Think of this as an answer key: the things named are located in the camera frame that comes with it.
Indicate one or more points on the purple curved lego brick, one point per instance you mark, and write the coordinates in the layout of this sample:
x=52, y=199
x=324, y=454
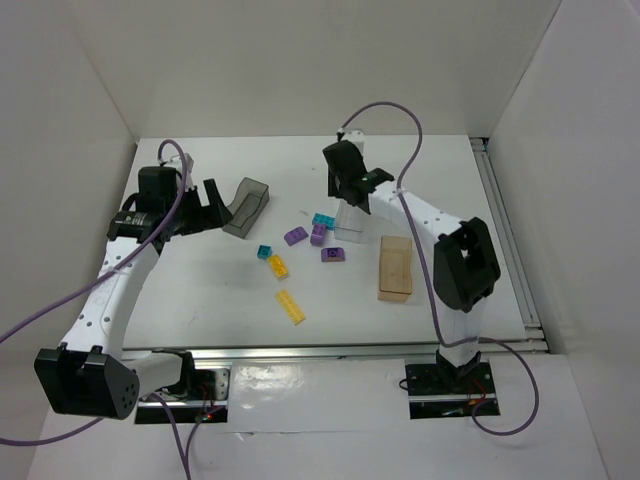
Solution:
x=295, y=235

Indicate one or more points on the aluminium front rail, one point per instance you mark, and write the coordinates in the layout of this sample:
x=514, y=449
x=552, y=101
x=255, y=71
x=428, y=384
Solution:
x=313, y=353

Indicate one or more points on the dark smoky plastic container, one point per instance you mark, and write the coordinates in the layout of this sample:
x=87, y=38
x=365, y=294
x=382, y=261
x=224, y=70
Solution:
x=249, y=201

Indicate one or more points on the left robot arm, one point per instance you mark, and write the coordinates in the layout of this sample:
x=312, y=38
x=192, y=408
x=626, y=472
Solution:
x=85, y=375

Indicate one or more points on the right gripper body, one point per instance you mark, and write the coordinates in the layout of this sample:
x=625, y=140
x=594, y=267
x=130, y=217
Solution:
x=341, y=185

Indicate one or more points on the small teal lego brick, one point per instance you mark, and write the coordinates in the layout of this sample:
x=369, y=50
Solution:
x=264, y=252

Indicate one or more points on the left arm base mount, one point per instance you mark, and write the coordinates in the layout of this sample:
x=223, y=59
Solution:
x=200, y=395

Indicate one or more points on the aluminium side rail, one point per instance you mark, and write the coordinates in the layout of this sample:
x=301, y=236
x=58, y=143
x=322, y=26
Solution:
x=535, y=335

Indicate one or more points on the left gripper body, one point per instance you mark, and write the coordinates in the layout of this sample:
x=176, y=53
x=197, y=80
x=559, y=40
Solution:
x=198, y=212

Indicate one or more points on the purple square lego brick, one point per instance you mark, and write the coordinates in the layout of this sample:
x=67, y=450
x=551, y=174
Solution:
x=318, y=233

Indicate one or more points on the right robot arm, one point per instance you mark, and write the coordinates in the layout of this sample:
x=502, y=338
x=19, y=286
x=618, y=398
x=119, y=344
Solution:
x=457, y=256

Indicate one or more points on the purple lego brick with hole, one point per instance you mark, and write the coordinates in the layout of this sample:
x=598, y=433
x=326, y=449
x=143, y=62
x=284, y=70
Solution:
x=333, y=254

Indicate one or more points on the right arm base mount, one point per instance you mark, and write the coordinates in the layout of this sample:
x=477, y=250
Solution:
x=430, y=397

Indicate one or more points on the yellow small lego brick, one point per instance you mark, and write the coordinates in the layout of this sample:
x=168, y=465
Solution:
x=277, y=266

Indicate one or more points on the yellow long lego plate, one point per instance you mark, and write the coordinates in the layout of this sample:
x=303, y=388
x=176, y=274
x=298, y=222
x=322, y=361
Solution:
x=290, y=307

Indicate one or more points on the wooden tan container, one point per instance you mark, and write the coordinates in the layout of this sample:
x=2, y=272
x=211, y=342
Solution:
x=394, y=279

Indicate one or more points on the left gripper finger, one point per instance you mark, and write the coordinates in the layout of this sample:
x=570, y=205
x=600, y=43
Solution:
x=170, y=239
x=216, y=213

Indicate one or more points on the clear plastic container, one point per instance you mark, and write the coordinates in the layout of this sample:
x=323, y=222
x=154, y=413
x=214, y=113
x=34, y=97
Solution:
x=350, y=223

